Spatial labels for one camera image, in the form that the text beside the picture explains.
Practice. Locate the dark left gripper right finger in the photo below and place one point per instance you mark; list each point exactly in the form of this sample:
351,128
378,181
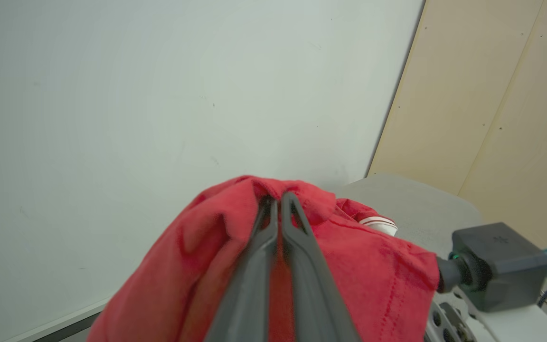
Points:
314,289

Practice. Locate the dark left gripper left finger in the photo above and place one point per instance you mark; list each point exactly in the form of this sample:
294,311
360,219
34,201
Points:
249,285

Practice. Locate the red garment white striped collar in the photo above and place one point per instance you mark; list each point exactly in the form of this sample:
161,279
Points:
183,266

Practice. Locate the grey fabric sofa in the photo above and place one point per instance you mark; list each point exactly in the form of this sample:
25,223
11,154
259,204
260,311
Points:
420,209

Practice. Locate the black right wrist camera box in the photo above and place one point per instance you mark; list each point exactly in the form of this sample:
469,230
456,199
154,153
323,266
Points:
506,266

